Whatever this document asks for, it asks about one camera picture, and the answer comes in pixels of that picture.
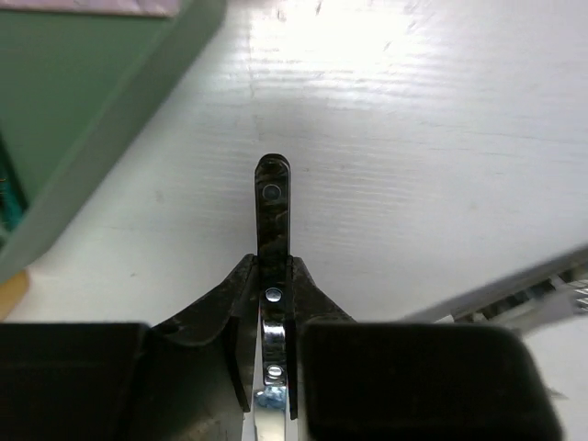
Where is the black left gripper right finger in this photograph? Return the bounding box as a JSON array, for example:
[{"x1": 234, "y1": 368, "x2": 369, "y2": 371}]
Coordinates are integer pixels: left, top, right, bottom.
[{"x1": 287, "y1": 256, "x2": 354, "y2": 420}]

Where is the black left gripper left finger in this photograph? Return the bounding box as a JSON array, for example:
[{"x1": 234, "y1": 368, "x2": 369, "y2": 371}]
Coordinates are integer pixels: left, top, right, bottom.
[{"x1": 149, "y1": 254, "x2": 257, "y2": 440}]

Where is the brown handled knife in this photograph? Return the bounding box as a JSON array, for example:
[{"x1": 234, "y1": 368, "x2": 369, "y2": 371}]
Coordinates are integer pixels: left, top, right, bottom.
[{"x1": 253, "y1": 153, "x2": 290, "y2": 440}]

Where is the green handled knife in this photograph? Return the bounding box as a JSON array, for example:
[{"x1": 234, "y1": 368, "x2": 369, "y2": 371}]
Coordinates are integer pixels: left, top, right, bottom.
[{"x1": 1, "y1": 137, "x2": 28, "y2": 245}]

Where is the pink handled knife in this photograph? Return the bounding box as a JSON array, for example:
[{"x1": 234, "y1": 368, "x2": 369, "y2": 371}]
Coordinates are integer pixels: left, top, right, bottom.
[{"x1": 1, "y1": 0, "x2": 183, "y2": 17}]

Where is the yellow box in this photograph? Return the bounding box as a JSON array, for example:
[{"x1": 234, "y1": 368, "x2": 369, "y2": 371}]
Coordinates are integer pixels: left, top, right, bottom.
[{"x1": 0, "y1": 269, "x2": 30, "y2": 322}]

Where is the green box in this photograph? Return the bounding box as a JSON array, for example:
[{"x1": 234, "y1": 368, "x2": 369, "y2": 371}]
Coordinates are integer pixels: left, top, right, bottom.
[{"x1": 1, "y1": 1, "x2": 227, "y2": 279}]

